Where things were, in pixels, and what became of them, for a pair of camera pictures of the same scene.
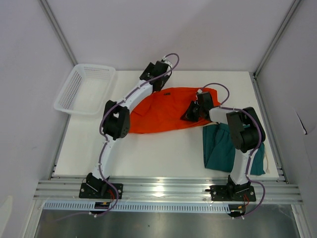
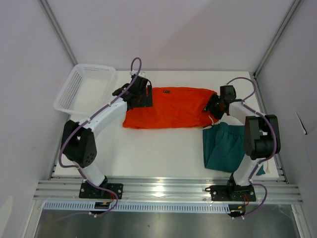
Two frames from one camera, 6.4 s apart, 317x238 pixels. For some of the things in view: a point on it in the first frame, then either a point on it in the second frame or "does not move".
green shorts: [219, 150] does not move
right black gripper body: [200, 109] to [214, 106]
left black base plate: [86, 192] does not move
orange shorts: [161, 109] does not move
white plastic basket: [84, 89] does not move
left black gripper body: [166, 78] to [145, 100]
